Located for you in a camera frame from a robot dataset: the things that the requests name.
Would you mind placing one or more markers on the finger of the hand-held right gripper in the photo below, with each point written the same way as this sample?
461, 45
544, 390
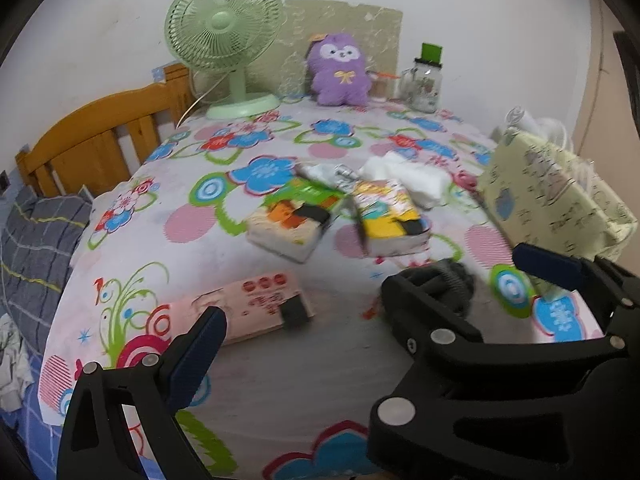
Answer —
425, 320
547, 262

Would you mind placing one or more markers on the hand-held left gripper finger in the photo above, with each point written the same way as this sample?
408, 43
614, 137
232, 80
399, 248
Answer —
197, 360

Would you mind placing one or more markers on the yellow printed storage box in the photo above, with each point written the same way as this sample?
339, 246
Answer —
550, 200

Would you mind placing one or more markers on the pink tissue packet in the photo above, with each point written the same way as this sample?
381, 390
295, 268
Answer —
240, 310

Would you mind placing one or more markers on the yellow tissue packet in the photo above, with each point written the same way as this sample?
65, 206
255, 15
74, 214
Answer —
387, 220

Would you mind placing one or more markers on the green orange tissue packet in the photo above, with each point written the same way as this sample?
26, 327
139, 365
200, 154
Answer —
290, 222

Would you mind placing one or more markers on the silver foil packet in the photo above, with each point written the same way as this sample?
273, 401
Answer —
327, 177

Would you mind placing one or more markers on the floral tablecloth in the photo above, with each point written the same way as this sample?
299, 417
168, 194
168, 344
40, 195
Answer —
200, 220

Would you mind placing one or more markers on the white crumpled cloth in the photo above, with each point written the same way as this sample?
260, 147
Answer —
12, 365

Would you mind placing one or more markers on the blue bed sheet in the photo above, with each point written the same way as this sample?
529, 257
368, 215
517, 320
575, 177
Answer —
30, 440

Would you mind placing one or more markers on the grey plaid bedding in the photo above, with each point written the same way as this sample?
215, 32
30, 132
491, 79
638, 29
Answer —
40, 245

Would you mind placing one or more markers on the glass jar mug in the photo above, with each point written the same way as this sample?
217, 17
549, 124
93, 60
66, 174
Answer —
425, 87

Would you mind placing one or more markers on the green plastic piece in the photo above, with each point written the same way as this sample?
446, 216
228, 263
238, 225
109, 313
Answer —
431, 54

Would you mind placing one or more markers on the cotton swab box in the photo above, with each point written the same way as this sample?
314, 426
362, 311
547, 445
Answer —
385, 82

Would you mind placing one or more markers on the wooden bed headboard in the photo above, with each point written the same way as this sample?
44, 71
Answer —
85, 140

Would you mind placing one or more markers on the purple plush toy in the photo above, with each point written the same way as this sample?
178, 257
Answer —
340, 75

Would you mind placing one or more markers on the green desk fan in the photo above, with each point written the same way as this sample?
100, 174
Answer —
222, 22

